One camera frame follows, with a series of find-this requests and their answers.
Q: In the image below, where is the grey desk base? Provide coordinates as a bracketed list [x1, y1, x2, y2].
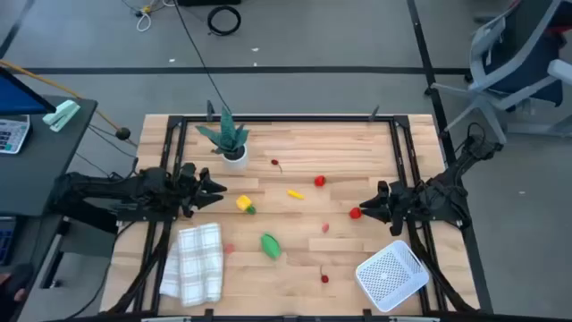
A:
[39, 214, 118, 290]

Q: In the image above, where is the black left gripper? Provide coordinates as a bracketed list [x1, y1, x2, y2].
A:
[176, 161, 228, 219]

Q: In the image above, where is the green snake plant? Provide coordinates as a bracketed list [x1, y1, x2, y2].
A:
[195, 106, 250, 156]

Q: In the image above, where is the white looped cable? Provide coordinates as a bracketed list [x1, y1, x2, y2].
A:
[136, 11, 153, 33]

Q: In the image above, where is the white plant pot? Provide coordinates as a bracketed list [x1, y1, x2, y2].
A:
[222, 145, 249, 173]

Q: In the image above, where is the dark computer keyboard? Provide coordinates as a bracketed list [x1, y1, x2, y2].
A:
[0, 216, 17, 266]

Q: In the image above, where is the green toy leaf vegetable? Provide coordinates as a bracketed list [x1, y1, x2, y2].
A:
[260, 233, 282, 260]

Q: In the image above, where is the yellow toy vegetable green stem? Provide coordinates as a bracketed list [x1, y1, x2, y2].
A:
[235, 194, 257, 216]

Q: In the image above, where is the white checked cloth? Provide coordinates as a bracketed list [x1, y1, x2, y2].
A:
[159, 222, 224, 308]

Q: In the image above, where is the person's hand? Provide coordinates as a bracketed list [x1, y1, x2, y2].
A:
[0, 273, 27, 303]

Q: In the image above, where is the black side desk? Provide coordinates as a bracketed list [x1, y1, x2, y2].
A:
[0, 95, 98, 218]

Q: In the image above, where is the grey desk calculator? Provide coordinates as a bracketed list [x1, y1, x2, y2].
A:
[0, 114, 31, 156]

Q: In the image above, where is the black computer mouse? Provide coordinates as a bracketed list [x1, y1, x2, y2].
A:
[6, 262, 36, 296]

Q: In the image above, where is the computer monitor blue screen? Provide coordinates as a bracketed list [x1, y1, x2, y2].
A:
[0, 66, 57, 116]

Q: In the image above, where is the yellow floor cable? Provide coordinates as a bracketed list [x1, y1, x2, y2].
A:
[0, 59, 138, 148]

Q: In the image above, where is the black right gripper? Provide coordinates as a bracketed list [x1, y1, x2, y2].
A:
[358, 180, 420, 238]

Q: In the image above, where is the grey office chair blue seat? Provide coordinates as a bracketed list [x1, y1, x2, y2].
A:
[424, 0, 572, 145]

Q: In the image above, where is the mint green stapler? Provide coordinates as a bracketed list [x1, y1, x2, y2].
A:
[42, 99, 81, 133]

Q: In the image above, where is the coiled black cable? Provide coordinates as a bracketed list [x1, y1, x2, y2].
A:
[206, 4, 242, 37]

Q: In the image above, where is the white perforated plastic basket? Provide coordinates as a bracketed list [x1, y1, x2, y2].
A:
[355, 240, 431, 313]

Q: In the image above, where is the long black floor cable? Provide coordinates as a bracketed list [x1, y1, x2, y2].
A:
[172, 0, 232, 115]

